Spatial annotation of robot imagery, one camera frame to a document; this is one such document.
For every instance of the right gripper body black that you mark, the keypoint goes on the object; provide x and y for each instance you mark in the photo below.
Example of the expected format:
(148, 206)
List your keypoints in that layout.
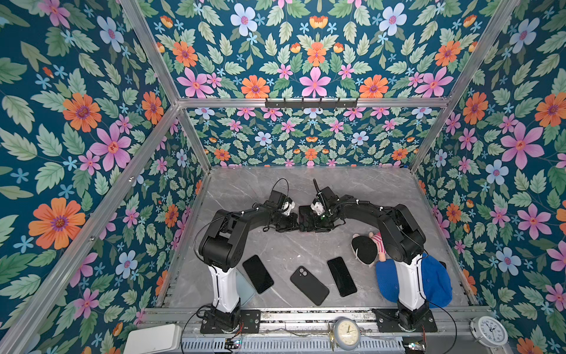
(323, 222)

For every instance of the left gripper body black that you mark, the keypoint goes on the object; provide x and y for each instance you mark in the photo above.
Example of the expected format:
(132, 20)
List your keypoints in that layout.
(286, 225)

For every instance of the black phone pink edge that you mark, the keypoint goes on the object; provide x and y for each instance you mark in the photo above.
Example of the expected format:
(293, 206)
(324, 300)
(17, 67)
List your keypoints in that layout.
(306, 219)

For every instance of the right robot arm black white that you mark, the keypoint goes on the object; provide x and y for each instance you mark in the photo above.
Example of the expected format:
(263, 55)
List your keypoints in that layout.
(401, 235)

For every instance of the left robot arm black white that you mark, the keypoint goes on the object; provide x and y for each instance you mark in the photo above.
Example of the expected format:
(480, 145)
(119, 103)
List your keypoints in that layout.
(224, 241)

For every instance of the black phone lower left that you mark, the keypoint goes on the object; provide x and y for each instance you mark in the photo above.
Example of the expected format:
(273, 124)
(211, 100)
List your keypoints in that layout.
(258, 274)

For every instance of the black phone lower right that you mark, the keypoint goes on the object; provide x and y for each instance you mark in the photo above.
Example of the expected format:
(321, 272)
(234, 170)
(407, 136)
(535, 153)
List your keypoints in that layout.
(342, 277)

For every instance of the light blue phone case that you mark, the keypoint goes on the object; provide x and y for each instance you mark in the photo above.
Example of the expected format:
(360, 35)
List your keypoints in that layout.
(245, 289)

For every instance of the round beige clock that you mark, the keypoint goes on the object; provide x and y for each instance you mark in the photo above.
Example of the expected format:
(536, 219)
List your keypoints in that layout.
(346, 334)

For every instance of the blue cloth hat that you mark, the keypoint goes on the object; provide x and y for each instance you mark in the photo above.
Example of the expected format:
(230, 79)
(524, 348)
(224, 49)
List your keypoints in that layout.
(437, 285)

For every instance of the white box device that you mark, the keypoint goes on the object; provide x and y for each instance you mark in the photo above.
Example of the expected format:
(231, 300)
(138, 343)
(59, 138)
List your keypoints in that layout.
(160, 339)

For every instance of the white alarm clock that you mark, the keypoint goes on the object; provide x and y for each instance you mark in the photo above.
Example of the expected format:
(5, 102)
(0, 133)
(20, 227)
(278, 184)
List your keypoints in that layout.
(489, 332)

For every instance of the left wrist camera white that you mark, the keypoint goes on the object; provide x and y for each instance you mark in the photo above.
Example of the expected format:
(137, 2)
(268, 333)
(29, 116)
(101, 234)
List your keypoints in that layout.
(288, 207)

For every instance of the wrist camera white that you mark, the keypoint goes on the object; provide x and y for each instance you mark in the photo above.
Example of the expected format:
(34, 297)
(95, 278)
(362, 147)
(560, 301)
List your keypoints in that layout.
(318, 208)
(288, 207)

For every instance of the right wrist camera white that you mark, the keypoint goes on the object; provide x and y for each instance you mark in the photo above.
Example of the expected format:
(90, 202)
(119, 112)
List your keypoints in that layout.
(318, 208)

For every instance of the black phone case camera cutout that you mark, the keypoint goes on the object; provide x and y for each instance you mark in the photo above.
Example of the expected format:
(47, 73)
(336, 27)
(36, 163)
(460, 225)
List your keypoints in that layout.
(310, 285)

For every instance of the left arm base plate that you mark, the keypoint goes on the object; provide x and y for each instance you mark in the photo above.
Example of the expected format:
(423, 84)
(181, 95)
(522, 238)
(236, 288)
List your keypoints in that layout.
(240, 321)

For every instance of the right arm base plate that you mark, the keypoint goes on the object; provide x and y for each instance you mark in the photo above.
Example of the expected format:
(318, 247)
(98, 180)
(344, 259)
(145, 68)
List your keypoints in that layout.
(391, 320)

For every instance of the black hook rail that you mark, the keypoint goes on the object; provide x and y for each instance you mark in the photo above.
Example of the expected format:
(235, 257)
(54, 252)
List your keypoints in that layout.
(311, 103)

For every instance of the aluminium front rail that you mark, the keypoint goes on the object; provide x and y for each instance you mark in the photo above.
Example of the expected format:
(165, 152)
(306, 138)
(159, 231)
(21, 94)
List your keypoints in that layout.
(316, 315)

